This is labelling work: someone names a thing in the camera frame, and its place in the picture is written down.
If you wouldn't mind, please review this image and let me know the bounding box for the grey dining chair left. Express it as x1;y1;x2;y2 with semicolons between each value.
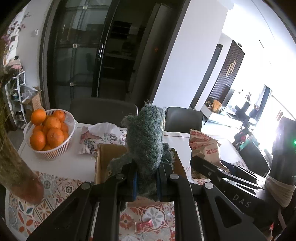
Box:
69;97;138;127

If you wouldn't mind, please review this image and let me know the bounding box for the patterned tablecloth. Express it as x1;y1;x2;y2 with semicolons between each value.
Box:
4;122;250;241

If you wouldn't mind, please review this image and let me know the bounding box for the white basket of oranges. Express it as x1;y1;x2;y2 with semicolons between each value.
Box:
23;108;77;160

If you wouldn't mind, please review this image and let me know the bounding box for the glass vase with dried flowers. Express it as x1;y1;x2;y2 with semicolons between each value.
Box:
1;39;44;205

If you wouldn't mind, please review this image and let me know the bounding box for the small red candy wrapper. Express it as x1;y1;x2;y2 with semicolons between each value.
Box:
134;219;154;234

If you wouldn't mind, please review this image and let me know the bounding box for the tissue pack with white tissue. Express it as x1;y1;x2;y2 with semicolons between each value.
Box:
78;123;127;156

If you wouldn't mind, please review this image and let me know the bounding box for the dark dining chair right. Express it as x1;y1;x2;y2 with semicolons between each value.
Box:
239;143;269;177

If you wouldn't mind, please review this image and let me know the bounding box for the brown cardboard box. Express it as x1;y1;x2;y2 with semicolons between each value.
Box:
94;144;187;184

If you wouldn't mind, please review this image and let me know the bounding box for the dark green plush toy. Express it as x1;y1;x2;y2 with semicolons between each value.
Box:
105;103;174;201

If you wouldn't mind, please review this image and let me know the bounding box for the black glass door cabinet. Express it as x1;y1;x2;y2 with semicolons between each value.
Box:
40;1;185;110

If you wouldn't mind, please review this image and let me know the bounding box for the white tv console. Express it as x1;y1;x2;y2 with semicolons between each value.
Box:
200;104;241;128

